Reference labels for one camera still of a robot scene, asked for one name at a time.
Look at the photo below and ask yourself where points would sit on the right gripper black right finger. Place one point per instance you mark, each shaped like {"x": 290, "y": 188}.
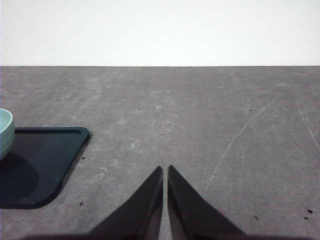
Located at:
{"x": 190, "y": 215}

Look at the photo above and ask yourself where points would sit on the black rectangular tray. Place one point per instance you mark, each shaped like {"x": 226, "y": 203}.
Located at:
{"x": 50, "y": 155}

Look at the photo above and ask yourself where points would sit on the teal ribbed bowl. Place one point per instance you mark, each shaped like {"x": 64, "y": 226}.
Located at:
{"x": 6, "y": 132}

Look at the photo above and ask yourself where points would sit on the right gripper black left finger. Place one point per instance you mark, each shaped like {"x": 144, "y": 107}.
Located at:
{"x": 140, "y": 215}

